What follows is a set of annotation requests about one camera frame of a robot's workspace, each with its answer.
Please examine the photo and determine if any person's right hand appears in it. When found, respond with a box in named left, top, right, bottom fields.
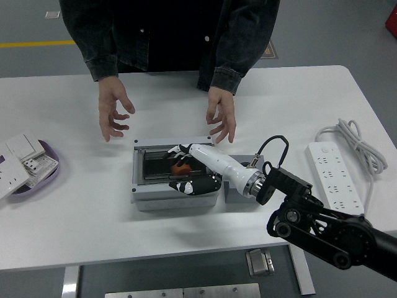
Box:
left=98, top=74, right=136, bottom=143

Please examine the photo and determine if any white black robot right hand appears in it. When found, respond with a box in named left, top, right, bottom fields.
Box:
left=167, top=142, right=261, bottom=198

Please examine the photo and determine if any person's left hand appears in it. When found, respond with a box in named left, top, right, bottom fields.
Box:
left=206, top=86, right=237, bottom=144

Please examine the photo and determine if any orange cylinder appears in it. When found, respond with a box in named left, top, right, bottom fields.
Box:
left=170, top=163, right=192, bottom=176

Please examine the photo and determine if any grey cube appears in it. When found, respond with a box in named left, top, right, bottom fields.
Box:
left=223, top=154, right=265, bottom=205

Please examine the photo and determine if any white perforated socket plate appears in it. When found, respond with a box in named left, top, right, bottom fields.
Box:
left=24, top=154, right=60, bottom=190

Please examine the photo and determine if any person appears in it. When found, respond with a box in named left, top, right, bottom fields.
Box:
left=58, top=0, right=280, bottom=96

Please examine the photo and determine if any purple tray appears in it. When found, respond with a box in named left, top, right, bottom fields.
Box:
left=6, top=139, right=61, bottom=203

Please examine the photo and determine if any small white socket module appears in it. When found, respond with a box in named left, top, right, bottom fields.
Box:
left=20, top=156, right=43, bottom=180

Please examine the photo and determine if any white power strip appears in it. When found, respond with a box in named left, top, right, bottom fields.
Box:
left=304, top=141, right=366, bottom=215

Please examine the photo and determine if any large white socket panel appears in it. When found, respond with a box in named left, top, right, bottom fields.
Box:
left=0, top=151, right=32, bottom=200

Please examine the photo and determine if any white table leg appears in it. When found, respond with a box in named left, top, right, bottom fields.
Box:
left=289, top=245, right=316, bottom=296
left=61, top=266, right=81, bottom=298

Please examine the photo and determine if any red object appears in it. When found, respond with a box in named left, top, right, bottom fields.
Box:
left=384, top=6, right=397, bottom=35

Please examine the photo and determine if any grey electrical enclosure box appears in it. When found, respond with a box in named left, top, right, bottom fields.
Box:
left=130, top=135, right=225, bottom=212

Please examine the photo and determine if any white switch panel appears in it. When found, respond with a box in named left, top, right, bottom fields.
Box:
left=4, top=133, right=47, bottom=163

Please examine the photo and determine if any metal bracket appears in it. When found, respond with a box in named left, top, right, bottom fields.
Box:
left=246, top=248, right=276, bottom=276

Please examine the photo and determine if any steel base plate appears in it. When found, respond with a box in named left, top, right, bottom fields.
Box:
left=104, top=282, right=261, bottom=298

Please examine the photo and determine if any white power cord with plug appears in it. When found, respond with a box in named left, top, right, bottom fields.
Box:
left=314, top=117, right=389, bottom=218

